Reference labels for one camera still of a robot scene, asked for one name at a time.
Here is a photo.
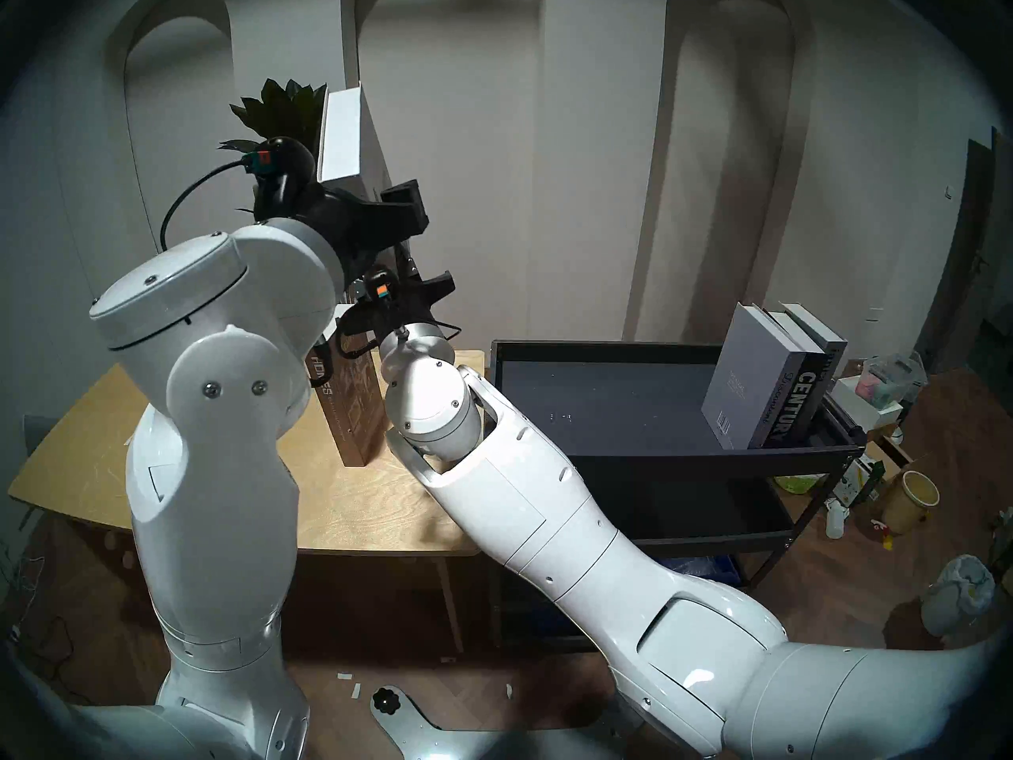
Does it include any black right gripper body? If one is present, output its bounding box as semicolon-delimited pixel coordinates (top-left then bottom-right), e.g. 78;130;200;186
339;282;446;353

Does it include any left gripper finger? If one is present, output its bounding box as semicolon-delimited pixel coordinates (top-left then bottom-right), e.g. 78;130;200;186
380;178;431;242

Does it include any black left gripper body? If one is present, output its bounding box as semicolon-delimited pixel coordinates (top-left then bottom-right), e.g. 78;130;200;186
311;191;398;290

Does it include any white Statue of Liberty book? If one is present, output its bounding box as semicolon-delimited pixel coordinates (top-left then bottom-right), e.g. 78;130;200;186
315;82;412;280

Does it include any grey Discontent book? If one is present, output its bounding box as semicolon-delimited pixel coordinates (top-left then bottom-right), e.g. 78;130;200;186
702;302;806;450

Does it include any black CENTURY book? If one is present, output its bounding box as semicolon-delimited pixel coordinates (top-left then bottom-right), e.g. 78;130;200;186
764;311;829;449

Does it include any grey iaura book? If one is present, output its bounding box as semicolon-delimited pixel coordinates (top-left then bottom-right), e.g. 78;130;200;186
780;302;848;389

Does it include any black three-tier shelf cart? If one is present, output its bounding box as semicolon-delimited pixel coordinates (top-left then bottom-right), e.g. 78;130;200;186
481;339;867;652

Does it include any brown HOMES book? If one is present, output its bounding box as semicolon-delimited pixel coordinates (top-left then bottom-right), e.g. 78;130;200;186
305;345;390;468

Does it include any dark green leafy plant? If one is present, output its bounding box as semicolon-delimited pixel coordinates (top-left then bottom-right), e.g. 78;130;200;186
219;78;329;217

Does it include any light wooden table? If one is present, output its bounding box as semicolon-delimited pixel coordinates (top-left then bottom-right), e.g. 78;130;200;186
8;349;486;655

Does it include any white box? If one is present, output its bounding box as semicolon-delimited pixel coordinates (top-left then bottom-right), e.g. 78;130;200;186
831;376;903;435

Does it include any clear plastic storage box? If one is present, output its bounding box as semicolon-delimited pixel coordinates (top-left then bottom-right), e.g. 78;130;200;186
859;353;928;409

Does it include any brown cardboard box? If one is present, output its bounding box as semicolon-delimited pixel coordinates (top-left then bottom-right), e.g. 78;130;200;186
863;427;935;490

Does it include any yellow bucket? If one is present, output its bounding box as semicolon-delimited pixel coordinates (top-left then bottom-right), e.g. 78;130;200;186
881;470;941;536

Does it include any dark door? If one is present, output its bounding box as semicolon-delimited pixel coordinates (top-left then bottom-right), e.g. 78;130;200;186
918;129;1013;371

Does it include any white bin with bag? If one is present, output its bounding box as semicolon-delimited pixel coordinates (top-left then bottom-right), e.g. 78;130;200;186
920;554;996;639

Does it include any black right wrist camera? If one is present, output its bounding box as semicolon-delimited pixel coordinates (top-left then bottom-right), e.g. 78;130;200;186
359;265;402;306

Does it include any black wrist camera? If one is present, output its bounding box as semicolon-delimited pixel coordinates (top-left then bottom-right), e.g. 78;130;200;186
359;265;402;306
248;136;319;215

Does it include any black right camera cable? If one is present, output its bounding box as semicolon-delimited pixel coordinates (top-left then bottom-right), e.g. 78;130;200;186
327;321;465;361

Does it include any black camera cable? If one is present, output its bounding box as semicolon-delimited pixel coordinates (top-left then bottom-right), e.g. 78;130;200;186
160;160;256;253
327;321;465;361

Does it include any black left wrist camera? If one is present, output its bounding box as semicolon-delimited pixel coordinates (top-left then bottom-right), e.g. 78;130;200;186
248;136;319;215

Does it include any black left camera cable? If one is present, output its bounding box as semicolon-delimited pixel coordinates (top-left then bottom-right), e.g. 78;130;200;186
160;160;256;253

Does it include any grey metal robot base plate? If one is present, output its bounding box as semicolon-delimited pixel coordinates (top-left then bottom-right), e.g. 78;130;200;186
370;683;630;760

